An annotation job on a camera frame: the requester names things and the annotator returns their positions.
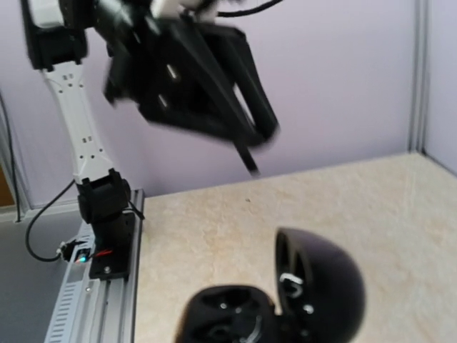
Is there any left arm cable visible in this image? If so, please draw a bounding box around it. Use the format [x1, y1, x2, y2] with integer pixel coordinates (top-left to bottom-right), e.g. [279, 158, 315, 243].
[216, 0, 286, 18]

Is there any front aluminium rail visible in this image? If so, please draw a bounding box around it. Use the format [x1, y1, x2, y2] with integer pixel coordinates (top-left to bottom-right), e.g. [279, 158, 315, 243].
[44, 210, 142, 342]

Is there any black earbud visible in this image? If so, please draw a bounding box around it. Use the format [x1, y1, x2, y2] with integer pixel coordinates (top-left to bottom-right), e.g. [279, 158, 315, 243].
[233, 141, 260, 177]

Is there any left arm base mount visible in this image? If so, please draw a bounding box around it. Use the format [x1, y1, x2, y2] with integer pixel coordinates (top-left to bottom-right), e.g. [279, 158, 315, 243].
[83, 209, 144, 280]

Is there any black earbud charging case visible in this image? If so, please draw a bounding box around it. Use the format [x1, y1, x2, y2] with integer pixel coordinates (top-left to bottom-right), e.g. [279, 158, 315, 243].
[175, 227, 366, 342]

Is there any right aluminium frame post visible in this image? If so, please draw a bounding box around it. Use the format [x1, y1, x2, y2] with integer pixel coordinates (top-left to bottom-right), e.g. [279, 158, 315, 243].
[408, 1, 430, 154]

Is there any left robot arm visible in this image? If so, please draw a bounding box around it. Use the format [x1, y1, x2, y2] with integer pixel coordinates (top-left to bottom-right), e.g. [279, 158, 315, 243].
[20, 1, 278, 248]

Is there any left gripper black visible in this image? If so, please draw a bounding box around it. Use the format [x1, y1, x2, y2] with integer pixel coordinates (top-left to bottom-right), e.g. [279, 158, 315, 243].
[103, 14, 278, 147]

